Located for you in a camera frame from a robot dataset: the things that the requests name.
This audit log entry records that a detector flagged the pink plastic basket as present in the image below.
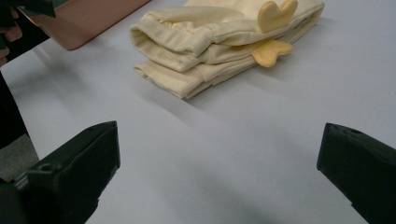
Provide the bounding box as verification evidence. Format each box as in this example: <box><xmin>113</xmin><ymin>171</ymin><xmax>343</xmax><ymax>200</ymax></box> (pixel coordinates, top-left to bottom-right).
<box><xmin>29</xmin><ymin>0</ymin><xmax>152</xmax><ymax>51</ymax></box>

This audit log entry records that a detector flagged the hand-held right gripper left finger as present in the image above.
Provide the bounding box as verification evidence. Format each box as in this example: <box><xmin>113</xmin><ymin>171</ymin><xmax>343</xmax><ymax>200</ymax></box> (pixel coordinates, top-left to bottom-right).
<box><xmin>18</xmin><ymin>120</ymin><xmax>121</xmax><ymax>224</ymax></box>

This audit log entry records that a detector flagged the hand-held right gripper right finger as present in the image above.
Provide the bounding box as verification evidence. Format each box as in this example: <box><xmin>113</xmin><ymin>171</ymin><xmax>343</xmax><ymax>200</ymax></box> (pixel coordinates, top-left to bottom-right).
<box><xmin>316</xmin><ymin>122</ymin><xmax>396</xmax><ymax>224</ymax></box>

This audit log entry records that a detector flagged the cream yellow garment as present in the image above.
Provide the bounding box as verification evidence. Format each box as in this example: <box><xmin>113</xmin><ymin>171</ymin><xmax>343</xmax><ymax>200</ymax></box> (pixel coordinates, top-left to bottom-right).
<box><xmin>129</xmin><ymin>0</ymin><xmax>326</xmax><ymax>100</ymax></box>

